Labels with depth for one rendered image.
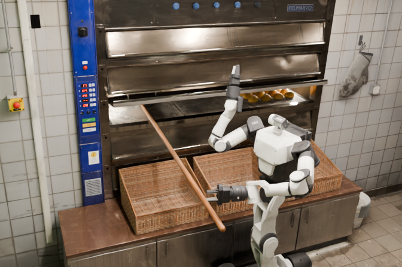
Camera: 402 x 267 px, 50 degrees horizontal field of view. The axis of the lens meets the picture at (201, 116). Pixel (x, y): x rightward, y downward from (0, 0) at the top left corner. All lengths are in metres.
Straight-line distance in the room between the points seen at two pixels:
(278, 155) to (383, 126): 2.19
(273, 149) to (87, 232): 1.42
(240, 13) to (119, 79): 1.03
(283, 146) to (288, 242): 1.33
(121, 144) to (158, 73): 0.60
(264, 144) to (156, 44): 1.06
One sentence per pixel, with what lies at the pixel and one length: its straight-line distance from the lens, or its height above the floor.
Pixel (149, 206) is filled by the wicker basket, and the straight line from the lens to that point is 3.39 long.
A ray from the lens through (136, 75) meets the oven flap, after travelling 3.16.
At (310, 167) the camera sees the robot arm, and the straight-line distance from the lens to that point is 2.44.
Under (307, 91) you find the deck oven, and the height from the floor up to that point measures 1.25.
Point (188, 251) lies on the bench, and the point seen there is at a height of 0.36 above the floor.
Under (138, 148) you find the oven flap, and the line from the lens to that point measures 3.36.
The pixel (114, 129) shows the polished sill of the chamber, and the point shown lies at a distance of 3.25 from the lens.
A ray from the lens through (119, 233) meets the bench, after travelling 3.17.
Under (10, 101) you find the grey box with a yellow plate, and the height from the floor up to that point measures 1.49.
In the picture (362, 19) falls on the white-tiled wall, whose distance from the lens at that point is 4.03.
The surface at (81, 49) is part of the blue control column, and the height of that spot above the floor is 1.78.
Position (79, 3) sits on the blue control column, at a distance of 2.93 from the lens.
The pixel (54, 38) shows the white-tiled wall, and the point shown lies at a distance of 2.99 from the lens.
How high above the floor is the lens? 2.50
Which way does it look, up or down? 23 degrees down
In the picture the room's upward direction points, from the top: 2 degrees clockwise
